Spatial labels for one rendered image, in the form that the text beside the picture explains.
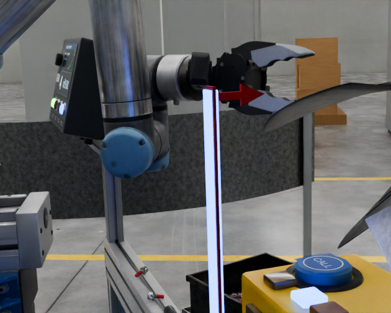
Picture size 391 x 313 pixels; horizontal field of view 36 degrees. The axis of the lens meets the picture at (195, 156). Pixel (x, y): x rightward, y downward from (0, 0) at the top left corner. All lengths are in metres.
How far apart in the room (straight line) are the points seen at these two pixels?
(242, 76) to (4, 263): 0.46
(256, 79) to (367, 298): 0.57
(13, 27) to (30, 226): 0.34
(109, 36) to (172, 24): 5.88
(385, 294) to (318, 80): 8.39
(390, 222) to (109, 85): 0.42
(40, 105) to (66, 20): 1.00
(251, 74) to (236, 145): 1.70
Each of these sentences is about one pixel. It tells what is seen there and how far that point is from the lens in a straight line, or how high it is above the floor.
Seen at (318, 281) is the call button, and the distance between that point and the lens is 0.43.
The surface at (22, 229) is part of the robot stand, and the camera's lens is 0.96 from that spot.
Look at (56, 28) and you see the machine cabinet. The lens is 7.06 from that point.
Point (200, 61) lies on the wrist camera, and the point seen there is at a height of 1.21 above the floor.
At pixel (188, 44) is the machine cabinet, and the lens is 6.72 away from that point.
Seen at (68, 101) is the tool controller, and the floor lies 1.13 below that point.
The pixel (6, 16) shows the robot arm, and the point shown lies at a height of 1.29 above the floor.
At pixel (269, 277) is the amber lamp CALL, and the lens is 0.43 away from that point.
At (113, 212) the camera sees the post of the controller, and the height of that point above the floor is 0.92.
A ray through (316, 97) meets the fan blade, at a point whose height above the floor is 1.18.
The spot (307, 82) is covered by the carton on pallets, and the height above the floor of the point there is 0.62.
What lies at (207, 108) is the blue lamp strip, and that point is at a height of 1.17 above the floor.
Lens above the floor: 1.24
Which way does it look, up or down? 11 degrees down
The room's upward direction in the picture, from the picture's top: 2 degrees counter-clockwise
